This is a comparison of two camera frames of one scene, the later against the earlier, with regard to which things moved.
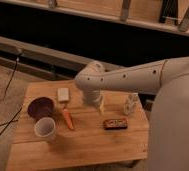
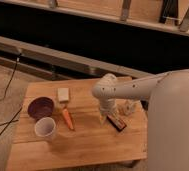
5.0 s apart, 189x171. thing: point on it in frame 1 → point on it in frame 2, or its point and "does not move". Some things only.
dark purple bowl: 40,107 does not move
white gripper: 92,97 → 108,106
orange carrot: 68,118 does not move
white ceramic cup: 44,127 does not move
